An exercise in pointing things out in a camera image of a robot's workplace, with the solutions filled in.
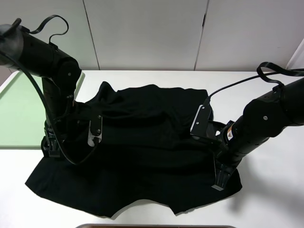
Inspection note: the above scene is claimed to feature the black short sleeve shirt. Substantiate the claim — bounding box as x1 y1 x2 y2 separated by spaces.
26 82 242 217

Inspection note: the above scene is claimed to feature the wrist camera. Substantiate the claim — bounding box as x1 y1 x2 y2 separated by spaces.
87 114 103 147
190 104 226 145

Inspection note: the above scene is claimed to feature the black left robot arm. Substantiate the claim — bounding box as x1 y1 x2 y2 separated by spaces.
0 19 91 164

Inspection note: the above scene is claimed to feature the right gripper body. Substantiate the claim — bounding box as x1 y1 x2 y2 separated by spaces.
212 158 238 190

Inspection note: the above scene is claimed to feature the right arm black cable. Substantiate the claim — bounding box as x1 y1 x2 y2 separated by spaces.
203 62 304 107

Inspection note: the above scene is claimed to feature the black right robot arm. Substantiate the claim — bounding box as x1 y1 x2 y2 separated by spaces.
213 79 304 191

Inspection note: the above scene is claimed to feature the green plastic tray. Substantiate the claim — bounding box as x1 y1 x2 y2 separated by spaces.
0 70 86 151

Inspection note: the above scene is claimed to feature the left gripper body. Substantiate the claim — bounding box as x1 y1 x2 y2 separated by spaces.
42 101 95 157

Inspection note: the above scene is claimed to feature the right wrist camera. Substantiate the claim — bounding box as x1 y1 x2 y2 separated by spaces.
190 104 226 145

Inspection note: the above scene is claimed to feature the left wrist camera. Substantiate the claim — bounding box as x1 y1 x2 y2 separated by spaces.
87 114 103 147

